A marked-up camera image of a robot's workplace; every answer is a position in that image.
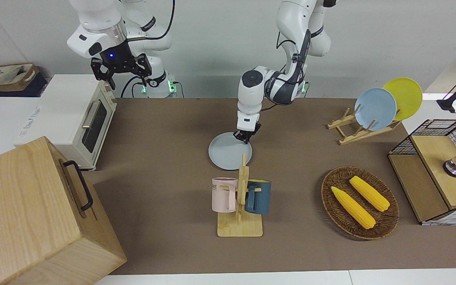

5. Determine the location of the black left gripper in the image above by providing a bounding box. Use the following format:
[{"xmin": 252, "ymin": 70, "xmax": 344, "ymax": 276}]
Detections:
[{"xmin": 234, "ymin": 122, "xmax": 261, "ymax": 144}]

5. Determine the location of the dark teal mug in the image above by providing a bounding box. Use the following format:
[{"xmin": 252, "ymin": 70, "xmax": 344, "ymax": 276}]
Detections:
[{"xmin": 245, "ymin": 179, "xmax": 272, "ymax": 215}]

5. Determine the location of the brown wicker basket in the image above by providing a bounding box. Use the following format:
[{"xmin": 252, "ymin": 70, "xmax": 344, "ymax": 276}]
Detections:
[{"xmin": 321, "ymin": 166, "xmax": 400, "ymax": 241}]

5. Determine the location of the white toaster oven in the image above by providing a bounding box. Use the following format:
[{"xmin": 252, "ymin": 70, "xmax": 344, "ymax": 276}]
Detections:
[{"xmin": 13, "ymin": 74, "xmax": 118, "ymax": 171}]

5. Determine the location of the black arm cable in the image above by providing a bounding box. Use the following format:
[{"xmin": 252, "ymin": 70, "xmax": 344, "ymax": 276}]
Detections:
[
  {"xmin": 277, "ymin": 28, "xmax": 312, "ymax": 93},
  {"xmin": 127, "ymin": 0, "xmax": 176, "ymax": 41}
]

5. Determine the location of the black cabinet handle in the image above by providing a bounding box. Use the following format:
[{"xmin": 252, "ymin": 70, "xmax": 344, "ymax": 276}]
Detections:
[{"xmin": 63, "ymin": 160, "xmax": 94, "ymax": 211}]

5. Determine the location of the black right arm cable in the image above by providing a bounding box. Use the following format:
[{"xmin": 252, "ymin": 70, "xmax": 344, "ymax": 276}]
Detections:
[{"xmin": 127, "ymin": 0, "xmax": 176, "ymax": 41}]

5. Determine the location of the gray round plate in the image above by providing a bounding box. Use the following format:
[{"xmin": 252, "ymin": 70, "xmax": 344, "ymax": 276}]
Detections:
[{"xmin": 208, "ymin": 132, "xmax": 253, "ymax": 171}]

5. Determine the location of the pink mug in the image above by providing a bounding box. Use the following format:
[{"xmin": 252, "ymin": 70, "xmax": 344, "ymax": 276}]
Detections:
[{"xmin": 211, "ymin": 177, "xmax": 238, "ymax": 213}]

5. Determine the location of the wooden plate rack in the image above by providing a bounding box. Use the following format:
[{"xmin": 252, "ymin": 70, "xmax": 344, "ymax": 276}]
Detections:
[{"xmin": 327, "ymin": 108, "xmax": 402, "ymax": 146}]

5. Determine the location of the dark blue crate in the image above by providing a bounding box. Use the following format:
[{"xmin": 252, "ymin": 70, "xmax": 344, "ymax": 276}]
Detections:
[{"xmin": 0, "ymin": 73, "xmax": 49, "ymax": 108}]

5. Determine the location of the wire grid basket wooden shelf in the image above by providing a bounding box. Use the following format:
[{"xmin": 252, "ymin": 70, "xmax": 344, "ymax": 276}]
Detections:
[{"xmin": 388, "ymin": 119, "xmax": 456, "ymax": 226}]

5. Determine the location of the wooden drawer cabinet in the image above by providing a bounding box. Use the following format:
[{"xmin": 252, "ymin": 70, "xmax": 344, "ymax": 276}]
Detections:
[{"xmin": 0, "ymin": 136, "xmax": 127, "ymax": 285}]

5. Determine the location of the yellow plate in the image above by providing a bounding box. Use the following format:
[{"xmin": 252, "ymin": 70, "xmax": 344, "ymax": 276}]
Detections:
[{"xmin": 382, "ymin": 78, "xmax": 423, "ymax": 122}]

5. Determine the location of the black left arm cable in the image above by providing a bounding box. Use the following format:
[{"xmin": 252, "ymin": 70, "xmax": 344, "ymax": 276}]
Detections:
[{"xmin": 277, "ymin": 28, "xmax": 312, "ymax": 93}]

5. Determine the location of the wooden mug tree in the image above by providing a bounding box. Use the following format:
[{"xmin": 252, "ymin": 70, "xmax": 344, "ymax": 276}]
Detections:
[{"xmin": 217, "ymin": 154, "xmax": 263, "ymax": 238}]

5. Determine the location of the yellow corn cob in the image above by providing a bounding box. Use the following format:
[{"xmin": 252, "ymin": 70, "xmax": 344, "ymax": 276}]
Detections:
[
  {"xmin": 349, "ymin": 176, "xmax": 390, "ymax": 212},
  {"xmin": 331, "ymin": 186, "xmax": 376, "ymax": 230}
]

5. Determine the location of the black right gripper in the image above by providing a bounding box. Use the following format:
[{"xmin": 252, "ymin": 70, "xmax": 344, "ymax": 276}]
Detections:
[{"xmin": 91, "ymin": 38, "xmax": 152, "ymax": 90}]

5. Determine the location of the light blue plate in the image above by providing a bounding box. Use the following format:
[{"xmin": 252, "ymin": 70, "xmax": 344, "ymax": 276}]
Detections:
[{"xmin": 354, "ymin": 87, "xmax": 397, "ymax": 131}]

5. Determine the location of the brown table mat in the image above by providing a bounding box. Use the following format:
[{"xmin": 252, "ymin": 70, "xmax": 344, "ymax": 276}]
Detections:
[{"xmin": 82, "ymin": 98, "xmax": 456, "ymax": 276}]

